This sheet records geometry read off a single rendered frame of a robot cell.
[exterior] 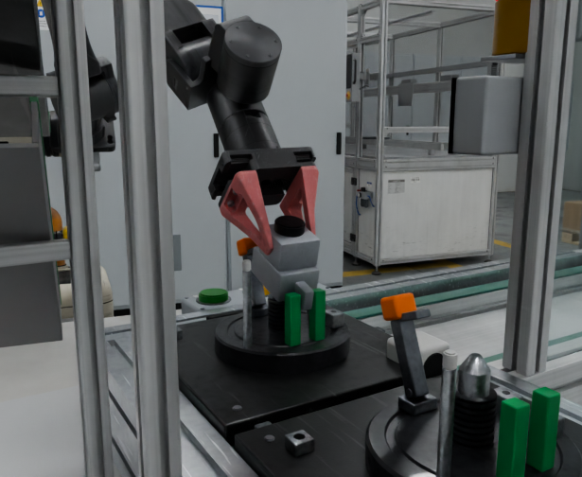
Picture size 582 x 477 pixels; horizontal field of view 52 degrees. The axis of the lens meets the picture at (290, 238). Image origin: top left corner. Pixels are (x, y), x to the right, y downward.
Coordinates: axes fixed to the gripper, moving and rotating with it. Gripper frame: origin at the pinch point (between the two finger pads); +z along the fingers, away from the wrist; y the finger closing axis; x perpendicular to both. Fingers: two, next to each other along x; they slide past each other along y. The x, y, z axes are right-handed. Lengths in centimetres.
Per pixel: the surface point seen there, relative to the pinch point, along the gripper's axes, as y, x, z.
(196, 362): -9.5, 8.8, 7.2
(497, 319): 38.5, 17.7, 7.6
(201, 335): -6.5, 14.0, 2.6
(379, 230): 249, 287, -154
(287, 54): 150, 175, -221
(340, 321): 5.2, 5.0, 7.3
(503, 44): 17.4, -19.4, -6.9
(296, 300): -1.1, 0.7, 5.9
